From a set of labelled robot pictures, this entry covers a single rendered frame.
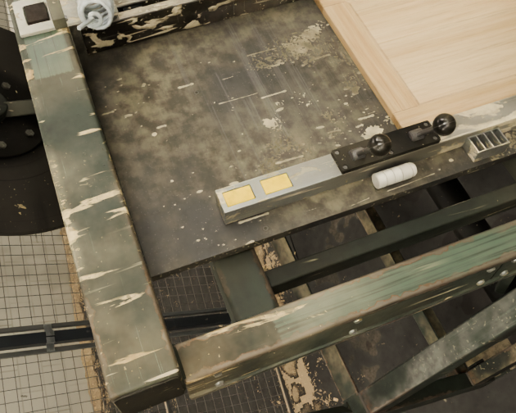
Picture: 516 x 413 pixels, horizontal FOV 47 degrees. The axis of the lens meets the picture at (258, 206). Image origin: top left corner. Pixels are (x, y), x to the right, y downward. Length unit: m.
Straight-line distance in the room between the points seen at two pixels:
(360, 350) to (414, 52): 2.01
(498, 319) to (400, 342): 1.24
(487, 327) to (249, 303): 0.88
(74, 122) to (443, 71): 0.73
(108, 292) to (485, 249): 0.60
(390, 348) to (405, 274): 2.00
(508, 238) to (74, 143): 0.74
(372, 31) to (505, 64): 0.28
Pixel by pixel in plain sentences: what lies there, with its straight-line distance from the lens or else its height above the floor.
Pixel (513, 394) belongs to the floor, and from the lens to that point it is 2.66.
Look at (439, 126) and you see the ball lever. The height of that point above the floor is 1.45.
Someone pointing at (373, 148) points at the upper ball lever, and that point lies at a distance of 0.97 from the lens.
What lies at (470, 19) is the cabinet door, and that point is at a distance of 1.44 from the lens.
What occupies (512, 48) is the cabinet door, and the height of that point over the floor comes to 1.09.
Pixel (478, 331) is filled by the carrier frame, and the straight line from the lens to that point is 1.76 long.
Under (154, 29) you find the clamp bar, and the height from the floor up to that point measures 1.67.
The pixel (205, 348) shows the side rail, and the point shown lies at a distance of 0.91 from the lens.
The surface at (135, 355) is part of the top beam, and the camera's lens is 0.86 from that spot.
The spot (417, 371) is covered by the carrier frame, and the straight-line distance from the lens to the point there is 1.90.
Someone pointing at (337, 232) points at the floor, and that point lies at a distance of 3.13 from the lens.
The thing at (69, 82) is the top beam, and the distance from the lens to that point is 1.15.
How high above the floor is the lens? 2.30
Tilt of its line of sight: 40 degrees down
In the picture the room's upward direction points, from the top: 88 degrees counter-clockwise
